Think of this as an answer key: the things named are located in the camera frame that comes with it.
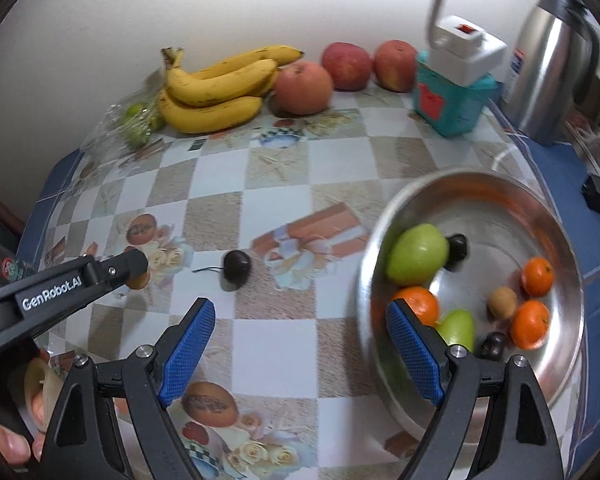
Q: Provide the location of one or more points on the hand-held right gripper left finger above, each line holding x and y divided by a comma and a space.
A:
187, 355

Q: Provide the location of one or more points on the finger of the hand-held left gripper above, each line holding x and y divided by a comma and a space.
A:
122, 266

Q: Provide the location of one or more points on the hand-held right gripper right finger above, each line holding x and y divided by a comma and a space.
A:
415, 355

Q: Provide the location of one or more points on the brown longan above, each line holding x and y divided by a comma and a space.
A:
137, 280
502, 302

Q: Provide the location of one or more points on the green oval jujube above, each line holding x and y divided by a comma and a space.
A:
417, 252
455, 327

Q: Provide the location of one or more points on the orange mandarin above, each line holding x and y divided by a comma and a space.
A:
530, 324
417, 305
537, 276

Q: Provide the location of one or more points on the dark cherry with stem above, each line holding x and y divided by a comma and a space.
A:
236, 266

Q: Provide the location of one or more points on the stainless steel bowl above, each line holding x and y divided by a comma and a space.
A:
480, 205

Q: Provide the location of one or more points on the clear bag of green fruits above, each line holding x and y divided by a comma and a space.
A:
135, 125

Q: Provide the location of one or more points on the person's left hand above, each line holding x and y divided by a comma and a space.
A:
7, 442

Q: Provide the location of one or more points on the glass mug with red label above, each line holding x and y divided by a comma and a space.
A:
10, 267

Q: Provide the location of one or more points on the checkered printed tablecloth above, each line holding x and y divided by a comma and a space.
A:
280, 195

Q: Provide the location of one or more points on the yellow banana bunch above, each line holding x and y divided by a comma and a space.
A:
210, 115

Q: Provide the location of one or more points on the black power adapter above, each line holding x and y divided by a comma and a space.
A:
597, 192

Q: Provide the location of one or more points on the teal box with red print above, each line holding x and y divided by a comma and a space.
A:
450, 105

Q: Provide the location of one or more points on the red apple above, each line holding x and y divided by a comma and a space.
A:
302, 87
346, 66
395, 65

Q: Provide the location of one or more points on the white plug-in gooseneck lamp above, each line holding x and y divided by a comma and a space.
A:
465, 55

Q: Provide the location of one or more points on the stainless steel thermos jug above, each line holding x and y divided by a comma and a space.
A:
540, 60

